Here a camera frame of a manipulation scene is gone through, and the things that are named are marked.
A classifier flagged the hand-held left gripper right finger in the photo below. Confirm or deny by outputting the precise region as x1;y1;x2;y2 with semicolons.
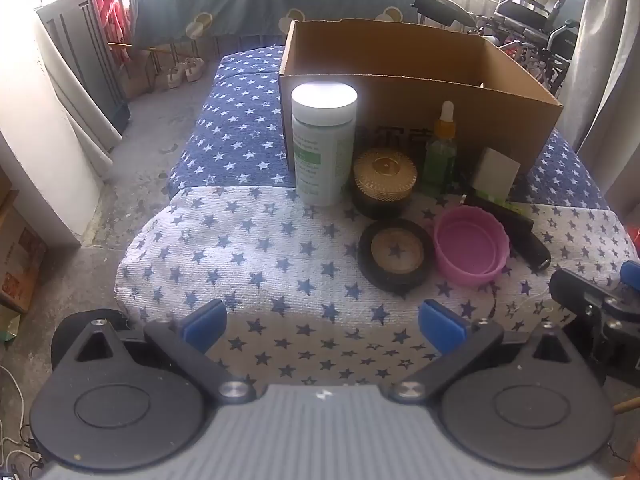
387;300;576;403

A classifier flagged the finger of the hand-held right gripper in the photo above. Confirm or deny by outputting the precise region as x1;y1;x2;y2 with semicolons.
549;267;626;321

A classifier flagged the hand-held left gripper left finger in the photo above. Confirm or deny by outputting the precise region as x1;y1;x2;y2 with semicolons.
75;300;256;406

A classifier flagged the black key fob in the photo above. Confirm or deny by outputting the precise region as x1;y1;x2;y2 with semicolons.
464;195;552;272

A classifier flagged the pink plastic cup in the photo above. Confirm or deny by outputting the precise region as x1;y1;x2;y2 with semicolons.
432;205;511;288

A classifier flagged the white charger plug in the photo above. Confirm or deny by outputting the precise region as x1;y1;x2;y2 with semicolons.
470;147;521;200

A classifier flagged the gold-lidded round jar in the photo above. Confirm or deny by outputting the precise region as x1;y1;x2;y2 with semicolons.
351;148;418;220

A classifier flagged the green dropper bottle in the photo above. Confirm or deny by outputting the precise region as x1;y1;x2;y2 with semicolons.
424;101;458;196

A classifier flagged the brown cardboard box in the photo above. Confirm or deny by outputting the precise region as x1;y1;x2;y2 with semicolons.
278;18;564;176

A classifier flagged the star-patterned blanket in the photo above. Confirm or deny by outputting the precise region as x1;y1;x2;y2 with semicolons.
114;44;640;391

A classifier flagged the printed cardboard carton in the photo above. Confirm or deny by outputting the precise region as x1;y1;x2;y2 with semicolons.
0;205;48;311

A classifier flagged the white curtain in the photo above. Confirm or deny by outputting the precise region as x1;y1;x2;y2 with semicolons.
555;0;640;211

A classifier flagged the white bottle with green label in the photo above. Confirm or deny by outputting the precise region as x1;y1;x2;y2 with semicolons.
291;82;359;207

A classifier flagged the black wheelchair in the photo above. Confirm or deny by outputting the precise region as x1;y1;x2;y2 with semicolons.
470;0;583;98

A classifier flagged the grey panel board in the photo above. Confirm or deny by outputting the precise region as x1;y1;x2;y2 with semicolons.
35;0;132;136

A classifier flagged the black padded seat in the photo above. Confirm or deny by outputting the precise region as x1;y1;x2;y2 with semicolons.
414;0;483;31

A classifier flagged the white cable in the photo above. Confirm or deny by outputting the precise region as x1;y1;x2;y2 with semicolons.
0;365;36;461

